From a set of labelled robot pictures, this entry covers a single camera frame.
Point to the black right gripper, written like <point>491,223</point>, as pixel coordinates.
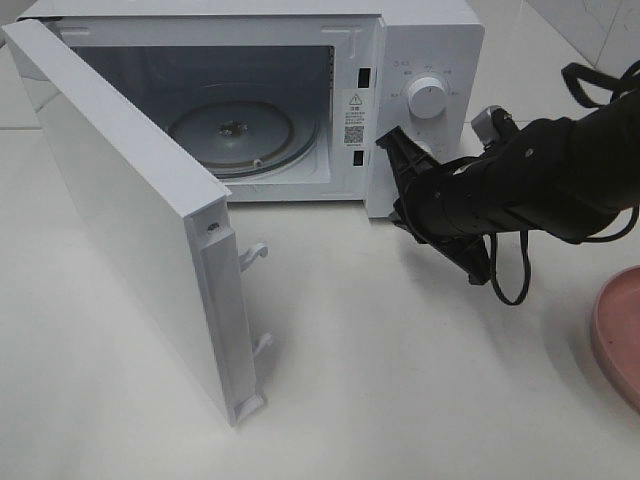
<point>452,210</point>

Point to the pink round plate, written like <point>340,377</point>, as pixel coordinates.
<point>614,333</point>

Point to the white microwave door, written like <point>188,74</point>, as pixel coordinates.
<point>155,212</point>

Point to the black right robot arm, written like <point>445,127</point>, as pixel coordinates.
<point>568,178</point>

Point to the lower white microwave knob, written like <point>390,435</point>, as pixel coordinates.
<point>425,147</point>

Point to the white microwave knob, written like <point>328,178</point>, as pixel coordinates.
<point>425,147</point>
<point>426,97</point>

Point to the upper white microwave knob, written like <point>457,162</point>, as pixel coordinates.
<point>426,97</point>

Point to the white warning label sticker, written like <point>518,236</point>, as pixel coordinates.
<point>355,109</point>

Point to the white microwave oven body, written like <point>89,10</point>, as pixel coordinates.
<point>171,57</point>

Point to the glass microwave turntable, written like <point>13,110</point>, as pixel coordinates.
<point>242,138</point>

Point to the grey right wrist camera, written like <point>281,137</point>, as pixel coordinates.
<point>493,126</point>

